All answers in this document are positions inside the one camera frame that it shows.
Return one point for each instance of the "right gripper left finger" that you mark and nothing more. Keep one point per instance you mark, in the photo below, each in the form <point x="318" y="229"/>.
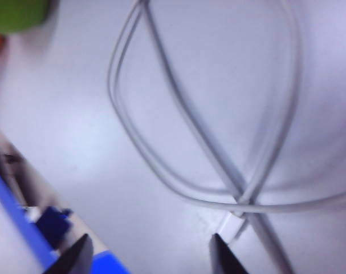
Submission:
<point x="78" y="257"/>

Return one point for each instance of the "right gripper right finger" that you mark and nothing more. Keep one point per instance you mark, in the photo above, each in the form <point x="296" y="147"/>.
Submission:
<point x="224" y="257"/>

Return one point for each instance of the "small green round fruit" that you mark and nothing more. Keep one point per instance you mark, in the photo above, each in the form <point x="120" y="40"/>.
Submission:
<point x="16" y="14"/>

